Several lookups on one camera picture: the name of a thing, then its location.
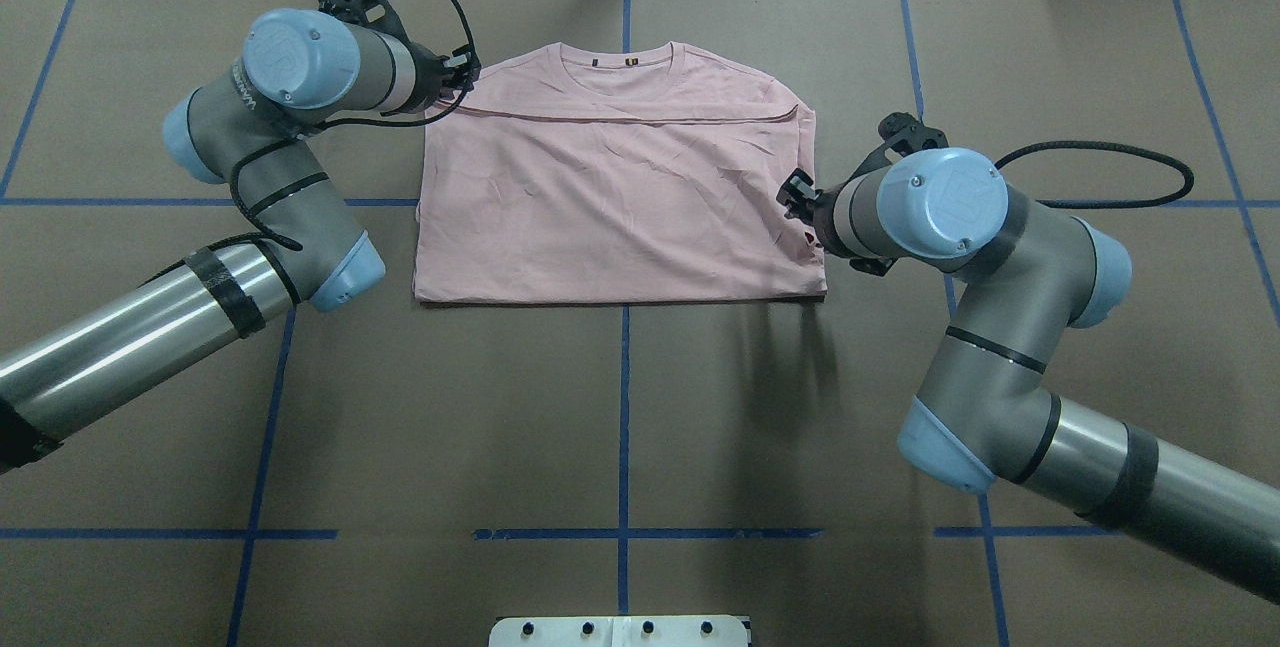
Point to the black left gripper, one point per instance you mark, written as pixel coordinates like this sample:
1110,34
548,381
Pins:
434,79

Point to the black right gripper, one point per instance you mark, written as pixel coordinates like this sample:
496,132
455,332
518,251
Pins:
822,214

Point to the pink Snoopy t-shirt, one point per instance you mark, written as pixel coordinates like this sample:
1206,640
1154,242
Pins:
575,178

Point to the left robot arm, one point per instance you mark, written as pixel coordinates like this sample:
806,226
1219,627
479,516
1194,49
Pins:
344,63

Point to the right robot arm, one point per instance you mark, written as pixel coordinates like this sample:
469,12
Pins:
1030,272

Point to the white camera pole base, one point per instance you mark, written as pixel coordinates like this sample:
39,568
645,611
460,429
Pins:
624,630

